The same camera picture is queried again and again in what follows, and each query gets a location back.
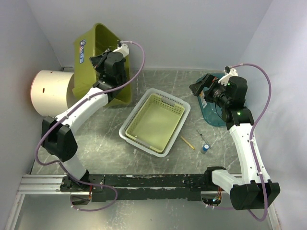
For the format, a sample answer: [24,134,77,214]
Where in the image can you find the olive green plastic tub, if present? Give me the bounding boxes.
[72,23,131,99]

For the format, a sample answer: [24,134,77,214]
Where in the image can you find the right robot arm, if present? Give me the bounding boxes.
[189,74,280,210]

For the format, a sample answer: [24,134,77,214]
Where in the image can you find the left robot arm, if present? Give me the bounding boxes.
[41,48,129,191]

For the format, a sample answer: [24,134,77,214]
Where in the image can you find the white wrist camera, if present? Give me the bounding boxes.
[218,66,238,86]
[112,43,129,58]

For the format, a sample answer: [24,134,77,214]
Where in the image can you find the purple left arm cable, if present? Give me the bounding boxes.
[35,41,146,212]

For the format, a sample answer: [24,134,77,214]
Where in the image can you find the yellow pencil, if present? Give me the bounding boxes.
[180,136,195,150]

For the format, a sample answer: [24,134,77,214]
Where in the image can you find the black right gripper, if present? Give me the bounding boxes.
[189,73,230,107]

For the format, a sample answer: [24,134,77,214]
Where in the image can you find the beige cylindrical roll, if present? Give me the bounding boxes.
[30,70,77,117]

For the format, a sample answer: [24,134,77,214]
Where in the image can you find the white plastic tray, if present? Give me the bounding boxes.
[119,88,191,158]

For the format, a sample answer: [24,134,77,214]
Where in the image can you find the small blue capped vial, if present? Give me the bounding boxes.
[201,144,210,154]

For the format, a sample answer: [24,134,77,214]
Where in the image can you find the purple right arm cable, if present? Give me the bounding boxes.
[206,63,272,222]

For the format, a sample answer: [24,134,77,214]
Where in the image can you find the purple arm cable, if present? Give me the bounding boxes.
[35,41,146,212]
[206,63,272,222]

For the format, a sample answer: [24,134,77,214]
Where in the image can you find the pale yellow perforated basket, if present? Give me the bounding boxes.
[125,93,185,155]

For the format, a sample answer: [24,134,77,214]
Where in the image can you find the aluminium front frame rail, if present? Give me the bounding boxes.
[4,174,281,230]

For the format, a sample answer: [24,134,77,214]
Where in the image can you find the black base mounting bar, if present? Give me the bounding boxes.
[60,174,218,202]

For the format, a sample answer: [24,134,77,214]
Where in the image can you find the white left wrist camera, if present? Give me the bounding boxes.
[112,43,129,58]

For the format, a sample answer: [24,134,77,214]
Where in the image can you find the translucent blue plastic container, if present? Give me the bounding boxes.
[197,87,226,127]

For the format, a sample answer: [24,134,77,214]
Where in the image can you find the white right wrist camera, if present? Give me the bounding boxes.
[218,66,238,86]

